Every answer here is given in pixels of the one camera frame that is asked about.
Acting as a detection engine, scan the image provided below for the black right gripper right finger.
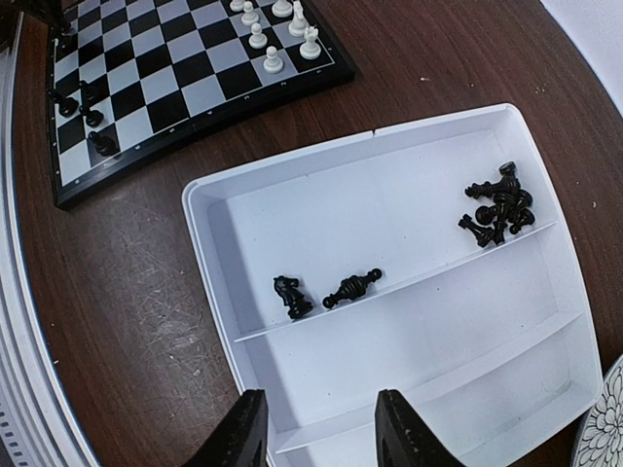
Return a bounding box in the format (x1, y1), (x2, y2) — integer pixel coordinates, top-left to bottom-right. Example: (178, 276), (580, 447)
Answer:
(375, 389), (462, 467)

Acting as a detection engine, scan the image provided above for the black chess pawn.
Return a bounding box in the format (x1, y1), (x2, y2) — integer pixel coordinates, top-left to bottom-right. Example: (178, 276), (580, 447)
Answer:
(88, 131), (118, 157)

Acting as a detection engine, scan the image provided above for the white chess pieces row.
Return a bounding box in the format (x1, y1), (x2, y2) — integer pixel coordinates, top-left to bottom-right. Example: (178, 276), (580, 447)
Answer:
(223, 1), (333, 75)

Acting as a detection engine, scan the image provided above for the patterned ceramic plate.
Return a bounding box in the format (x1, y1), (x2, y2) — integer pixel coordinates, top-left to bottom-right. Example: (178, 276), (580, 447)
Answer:
(570, 356), (623, 467)

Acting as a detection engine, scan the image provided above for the black white chess board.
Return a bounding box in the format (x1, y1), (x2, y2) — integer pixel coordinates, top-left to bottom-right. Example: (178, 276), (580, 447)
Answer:
(47, 1), (355, 208)

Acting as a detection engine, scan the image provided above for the black chess pieces pile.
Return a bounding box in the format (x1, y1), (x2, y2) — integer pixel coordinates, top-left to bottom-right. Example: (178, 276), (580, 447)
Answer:
(458, 161), (535, 248)

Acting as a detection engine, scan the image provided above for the black chess piece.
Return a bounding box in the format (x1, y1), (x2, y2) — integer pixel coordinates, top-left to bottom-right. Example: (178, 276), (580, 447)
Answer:
(79, 80), (100, 105)
(79, 106), (104, 127)
(47, 89), (79, 118)
(51, 9), (78, 53)

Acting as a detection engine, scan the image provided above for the black chess bishop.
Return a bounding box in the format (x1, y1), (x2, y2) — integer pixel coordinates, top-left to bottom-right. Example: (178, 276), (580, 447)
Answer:
(322, 268), (383, 309)

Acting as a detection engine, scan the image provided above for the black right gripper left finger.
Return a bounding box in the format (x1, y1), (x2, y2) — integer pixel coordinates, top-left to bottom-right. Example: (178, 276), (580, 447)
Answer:
(184, 389), (269, 467)

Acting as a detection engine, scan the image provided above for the black chess knight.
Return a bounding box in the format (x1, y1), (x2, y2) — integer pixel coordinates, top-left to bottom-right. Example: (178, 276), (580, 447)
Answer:
(274, 275), (313, 320)

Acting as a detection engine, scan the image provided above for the white plastic compartment tray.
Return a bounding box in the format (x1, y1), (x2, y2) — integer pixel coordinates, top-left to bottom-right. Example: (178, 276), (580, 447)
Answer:
(181, 103), (603, 466)

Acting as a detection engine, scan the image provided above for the front aluminium rail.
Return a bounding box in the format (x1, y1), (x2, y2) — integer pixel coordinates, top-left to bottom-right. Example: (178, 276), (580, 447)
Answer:
(1, 16), (98, 466)

